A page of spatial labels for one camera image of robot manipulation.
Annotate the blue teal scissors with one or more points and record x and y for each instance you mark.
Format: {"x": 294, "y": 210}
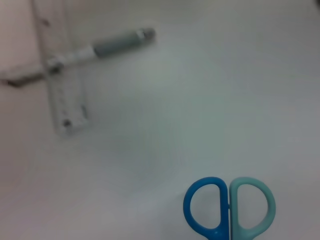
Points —
{"x": 225, "y": 225}

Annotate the grey white ballpoint pen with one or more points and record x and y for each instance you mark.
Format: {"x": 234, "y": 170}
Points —
{"x": 117, "y": 43}

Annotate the clear plastic ruler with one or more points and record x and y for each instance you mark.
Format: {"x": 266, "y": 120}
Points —
{"x": 62, "y": 100}

